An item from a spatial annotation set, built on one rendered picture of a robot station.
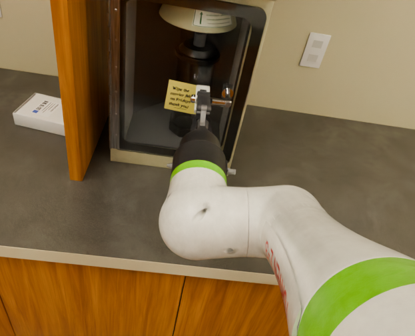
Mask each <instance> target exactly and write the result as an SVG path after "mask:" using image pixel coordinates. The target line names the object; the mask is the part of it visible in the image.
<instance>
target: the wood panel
mask: <svg viewBox="0 0 415 336"><path fill-rule="evenodd" d="M50 4H51V15H52V22H53V33H54V40H55V51H56V58H57V68H58V75H59V86H60V93H61V104H62V111H63V122H64V129H65V140H66V146H67V158H68V164H69V176H70V180H74V181H83V178H84V176H85V173H86V171H87V168H88V166H89V163H90V160H91V157H92V156H93V153H94V150H95V147H96V146H97V143H98V140H99V137H100V136H101V133H102V130H103V127H104V126H105V123H106V120H107V117H108V116H109V93H108V53H107V0H50Z"/></svg>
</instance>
